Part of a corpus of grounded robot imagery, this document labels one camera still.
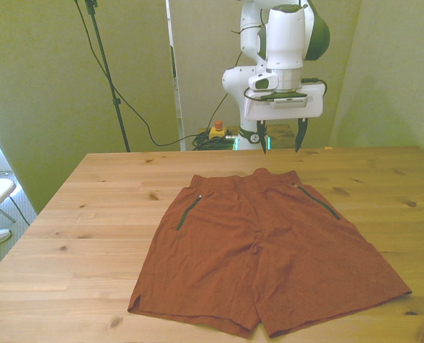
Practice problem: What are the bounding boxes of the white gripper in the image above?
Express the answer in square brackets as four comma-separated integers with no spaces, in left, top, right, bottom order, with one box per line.
[242,82,324,155]

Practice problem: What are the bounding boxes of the rust orange shorts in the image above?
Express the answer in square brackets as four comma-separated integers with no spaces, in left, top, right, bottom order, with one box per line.
[127,168,413,339]

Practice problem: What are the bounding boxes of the small wooden robot stand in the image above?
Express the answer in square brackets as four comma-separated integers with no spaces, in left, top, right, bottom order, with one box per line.
[197,123,302,151]

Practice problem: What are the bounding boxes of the yellow emergency stop box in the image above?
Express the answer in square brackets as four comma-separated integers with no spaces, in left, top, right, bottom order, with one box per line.
[209,120,229,141]

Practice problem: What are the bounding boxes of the white panel edge strip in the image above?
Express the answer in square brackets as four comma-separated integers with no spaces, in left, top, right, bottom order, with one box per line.
[164,0,187,151]

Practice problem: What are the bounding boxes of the black tripod stand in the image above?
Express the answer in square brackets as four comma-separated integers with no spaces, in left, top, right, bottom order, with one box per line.
[84,0,132,153]

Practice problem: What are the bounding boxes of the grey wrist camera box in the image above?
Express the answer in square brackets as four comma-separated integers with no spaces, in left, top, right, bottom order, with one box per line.
[256,91,312,109]

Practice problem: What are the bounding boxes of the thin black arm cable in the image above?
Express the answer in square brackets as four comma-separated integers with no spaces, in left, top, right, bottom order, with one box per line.
[209,51,243,130]

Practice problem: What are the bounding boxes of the coiled black cable bundle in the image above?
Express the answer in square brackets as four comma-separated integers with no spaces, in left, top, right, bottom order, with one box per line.
[192,131,240,151]

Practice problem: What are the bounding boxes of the black tripod camera cable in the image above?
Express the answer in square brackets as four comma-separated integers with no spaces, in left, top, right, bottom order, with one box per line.
[72,0,202,147]

